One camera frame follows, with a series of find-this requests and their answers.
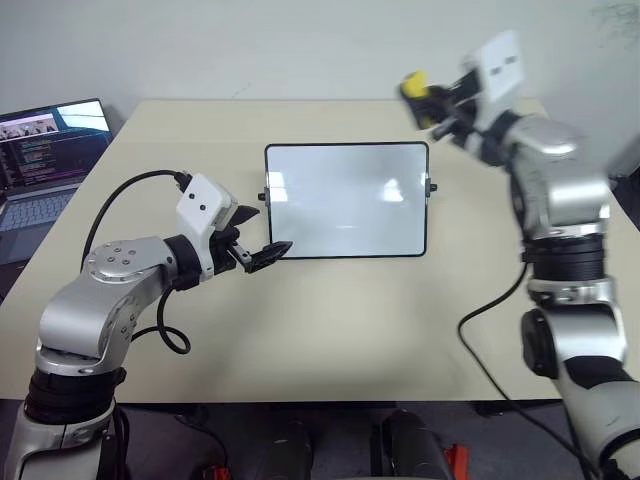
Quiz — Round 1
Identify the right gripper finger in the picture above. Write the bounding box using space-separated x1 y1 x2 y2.
428 116 464 147
422 83 459 104

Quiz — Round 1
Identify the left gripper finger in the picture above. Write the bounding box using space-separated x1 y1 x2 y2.
230 204 262 228
233 240 295 275

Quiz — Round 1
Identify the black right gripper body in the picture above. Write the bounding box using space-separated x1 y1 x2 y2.
446 69 486 152

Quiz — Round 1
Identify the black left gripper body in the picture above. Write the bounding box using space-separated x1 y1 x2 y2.
209 221 251 277

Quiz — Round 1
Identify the yellow and black eraser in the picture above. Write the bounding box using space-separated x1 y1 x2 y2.
397 70 442 131

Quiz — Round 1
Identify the small black-framed whiteboard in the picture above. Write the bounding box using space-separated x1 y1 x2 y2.
257 141 438 260

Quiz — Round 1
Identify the dark rounded shape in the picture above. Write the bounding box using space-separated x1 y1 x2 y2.
371 408 447 480
268 418 315 480

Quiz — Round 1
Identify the open grey laptop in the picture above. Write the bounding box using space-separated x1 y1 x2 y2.
0 97 114 267

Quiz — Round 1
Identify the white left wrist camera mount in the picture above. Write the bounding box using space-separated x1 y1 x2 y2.
174 172 240 280

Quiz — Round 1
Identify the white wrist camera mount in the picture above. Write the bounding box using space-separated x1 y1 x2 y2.
174 172 240 280
471 29 527 105

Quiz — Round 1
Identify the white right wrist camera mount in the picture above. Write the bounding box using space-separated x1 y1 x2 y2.
471 29 527 105

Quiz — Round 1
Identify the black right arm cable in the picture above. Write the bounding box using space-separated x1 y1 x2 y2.
456 257 601 480

